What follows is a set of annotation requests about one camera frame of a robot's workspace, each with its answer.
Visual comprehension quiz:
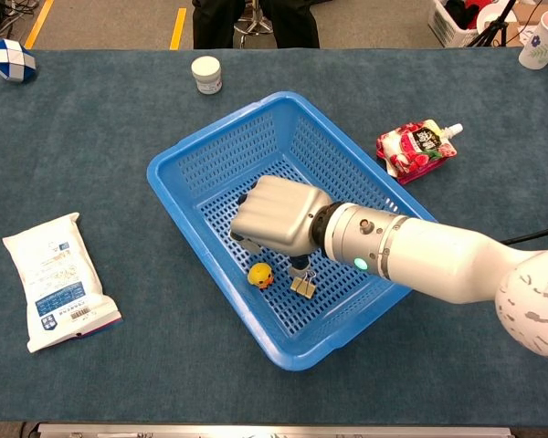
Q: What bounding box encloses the aluminium table edge rail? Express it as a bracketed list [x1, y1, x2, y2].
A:
[35, 422, 515, 438]

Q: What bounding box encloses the gold binder clip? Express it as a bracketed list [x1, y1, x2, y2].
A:
[290, 269, 319, 300]

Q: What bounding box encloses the white plastic laundry basket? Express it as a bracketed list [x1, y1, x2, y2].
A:
[427, 0, 520, 49]

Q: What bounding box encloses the floral print paper cup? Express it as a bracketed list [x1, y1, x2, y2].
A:
[517, 8, 548, 72]

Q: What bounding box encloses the cardboard box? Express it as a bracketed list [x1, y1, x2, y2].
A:
[506, 2, 548, 47]

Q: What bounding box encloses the person in black trousers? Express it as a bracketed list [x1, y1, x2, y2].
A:
[191, 0, 321, 50]

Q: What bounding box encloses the red drink pouch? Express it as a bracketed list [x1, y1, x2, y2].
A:
[375, 119, 465, 185]

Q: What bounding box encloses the yellow duck toy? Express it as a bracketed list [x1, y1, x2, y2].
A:
[248, 262, 276, 290]

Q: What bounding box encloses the red cloth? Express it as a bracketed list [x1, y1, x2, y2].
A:
[463, 0, 497, 19]

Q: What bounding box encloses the blue white snake puzzle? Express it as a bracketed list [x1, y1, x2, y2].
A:
[0, 38, 37, 84]

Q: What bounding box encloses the white bowl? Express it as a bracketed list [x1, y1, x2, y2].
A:
[476, 7, 518, 34]

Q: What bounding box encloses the small white lidded jar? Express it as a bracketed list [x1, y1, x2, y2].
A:
[190, 55, 223, 96]

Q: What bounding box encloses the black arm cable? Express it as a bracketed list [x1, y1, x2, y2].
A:
[500, 223, 548, 246]

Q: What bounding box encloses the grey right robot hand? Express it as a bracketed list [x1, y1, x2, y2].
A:
[229, 175, 334, 278]

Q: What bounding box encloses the black tripod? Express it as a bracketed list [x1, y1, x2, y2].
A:
[465, 0, 518, 48]

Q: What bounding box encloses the blue felt table cloth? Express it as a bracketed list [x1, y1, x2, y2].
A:
[0, 47, 548, 425]

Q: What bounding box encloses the blue perforated plastic basket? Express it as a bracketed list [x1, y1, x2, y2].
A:
[146, 90, 450, 371]

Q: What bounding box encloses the yellow floor tape strip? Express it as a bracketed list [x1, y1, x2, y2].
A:
[24, 0, 56, 50]
[169, 7, 188, 51]

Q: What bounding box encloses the white blue printed packet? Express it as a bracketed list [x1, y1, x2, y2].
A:
[2, 212, 123, 355]

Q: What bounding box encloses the chrome stool base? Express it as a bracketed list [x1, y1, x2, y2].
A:
[233, 0, 275, 49]

